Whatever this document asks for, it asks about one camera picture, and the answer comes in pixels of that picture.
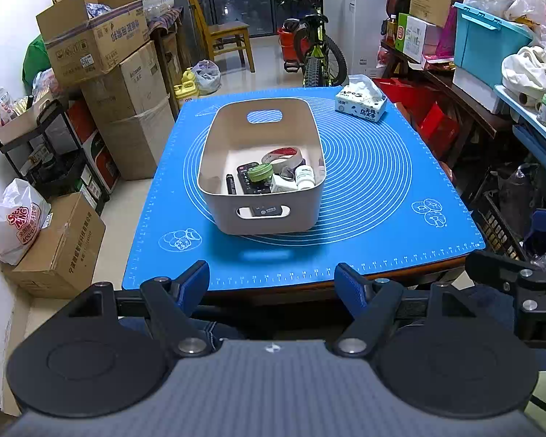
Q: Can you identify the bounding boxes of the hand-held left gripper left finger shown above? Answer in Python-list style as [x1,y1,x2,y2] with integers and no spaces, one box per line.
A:
[68,260,215,358]

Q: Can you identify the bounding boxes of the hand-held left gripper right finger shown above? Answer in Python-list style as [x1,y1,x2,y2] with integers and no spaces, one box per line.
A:
[333,263,476,358]

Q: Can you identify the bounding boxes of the beige plastic storage bin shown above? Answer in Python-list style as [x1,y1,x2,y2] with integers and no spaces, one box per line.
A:
[197,98,326,236]

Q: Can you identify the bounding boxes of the black remote control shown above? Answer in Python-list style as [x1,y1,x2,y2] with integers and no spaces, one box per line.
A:
[235,162,285,218]

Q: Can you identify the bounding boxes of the white pill bottle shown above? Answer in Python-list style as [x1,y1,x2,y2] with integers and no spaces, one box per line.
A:
[294,165,316,190]

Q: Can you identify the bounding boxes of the small white box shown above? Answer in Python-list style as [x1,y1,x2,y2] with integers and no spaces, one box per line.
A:
[270,174,297,194]

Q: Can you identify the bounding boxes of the green round jar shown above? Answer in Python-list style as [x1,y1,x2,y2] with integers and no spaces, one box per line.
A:
[247,164,274,185]

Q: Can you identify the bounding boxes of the white tape roll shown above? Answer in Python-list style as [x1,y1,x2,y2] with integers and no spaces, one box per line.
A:
[260,146,303,176]

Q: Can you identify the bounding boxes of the black plastic crate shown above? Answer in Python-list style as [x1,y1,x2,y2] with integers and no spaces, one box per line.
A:
[471,186,538,262]

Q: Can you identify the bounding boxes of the person's blue jeans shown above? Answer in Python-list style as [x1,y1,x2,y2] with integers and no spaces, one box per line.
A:
[118,282,524,342]

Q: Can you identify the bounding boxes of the blue silicone baking mat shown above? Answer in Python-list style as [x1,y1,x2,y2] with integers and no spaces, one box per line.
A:
[122,86,487,291]

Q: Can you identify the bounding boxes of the light blue shelf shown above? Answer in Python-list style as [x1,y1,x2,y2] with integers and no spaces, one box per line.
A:
[494,84,546,192]

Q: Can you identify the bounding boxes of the dark wooden side table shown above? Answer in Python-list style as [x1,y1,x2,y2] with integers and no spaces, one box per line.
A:
[380,41,515,192]

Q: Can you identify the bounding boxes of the taped cardboard box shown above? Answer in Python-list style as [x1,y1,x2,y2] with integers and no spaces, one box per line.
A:
[2,191,106,300]

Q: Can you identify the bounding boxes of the red white appliance box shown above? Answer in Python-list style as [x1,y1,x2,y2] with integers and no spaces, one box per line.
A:
[66,100,119,194]

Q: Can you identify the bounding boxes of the white flat box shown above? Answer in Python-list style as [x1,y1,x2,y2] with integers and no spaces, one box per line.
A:
[452,67,511,114]

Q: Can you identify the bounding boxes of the white cloth bag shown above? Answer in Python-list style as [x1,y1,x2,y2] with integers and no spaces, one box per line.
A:
[502,46,546,101]

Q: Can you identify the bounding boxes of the red gift boxes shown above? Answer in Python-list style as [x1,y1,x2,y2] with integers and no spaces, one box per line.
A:
[373,77,460,160]

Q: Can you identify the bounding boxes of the black shelf rack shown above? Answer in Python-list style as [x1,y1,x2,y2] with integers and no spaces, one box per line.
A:
[0,99,110,217]

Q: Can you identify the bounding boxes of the white tissue box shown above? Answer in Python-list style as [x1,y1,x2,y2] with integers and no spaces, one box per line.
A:
[334,75,387,123]

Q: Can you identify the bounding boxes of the teal plastic storage bin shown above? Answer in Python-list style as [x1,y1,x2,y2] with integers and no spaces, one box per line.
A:
[453,2,546,89]

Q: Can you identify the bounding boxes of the white red printed plastic bag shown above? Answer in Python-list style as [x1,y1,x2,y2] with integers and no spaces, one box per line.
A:
[0,177,51,265]

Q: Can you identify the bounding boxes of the yellow jug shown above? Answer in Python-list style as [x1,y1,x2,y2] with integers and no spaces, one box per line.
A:
[173,67,197,110]

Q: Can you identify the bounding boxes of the clear plastic bag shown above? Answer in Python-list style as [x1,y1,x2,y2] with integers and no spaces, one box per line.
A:
[192,59,221,95]

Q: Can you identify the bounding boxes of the plain brown cardboard box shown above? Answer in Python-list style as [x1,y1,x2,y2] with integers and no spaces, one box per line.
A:
[81,41,170,123]

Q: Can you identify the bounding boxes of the green black bicycle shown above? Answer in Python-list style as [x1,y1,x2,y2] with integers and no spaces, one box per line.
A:
[257,0,349,88]

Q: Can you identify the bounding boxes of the green white carton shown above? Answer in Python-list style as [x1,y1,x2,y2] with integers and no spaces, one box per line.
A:
[395,13,429,62]

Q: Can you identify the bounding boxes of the red bucket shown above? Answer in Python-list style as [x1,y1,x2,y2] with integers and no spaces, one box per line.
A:
[277,27,310,62]

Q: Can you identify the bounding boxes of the wooden chair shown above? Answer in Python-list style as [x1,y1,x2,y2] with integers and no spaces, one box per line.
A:
[184,0,256,74]

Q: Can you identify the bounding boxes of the open cardboard box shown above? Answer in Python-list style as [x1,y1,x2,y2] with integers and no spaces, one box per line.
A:
[36,0,150,87]

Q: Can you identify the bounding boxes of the white freezer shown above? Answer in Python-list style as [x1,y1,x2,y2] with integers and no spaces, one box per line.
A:
[323,0,392,87]

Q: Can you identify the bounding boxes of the green bag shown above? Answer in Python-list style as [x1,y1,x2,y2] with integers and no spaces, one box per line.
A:
[22,34,52,96]

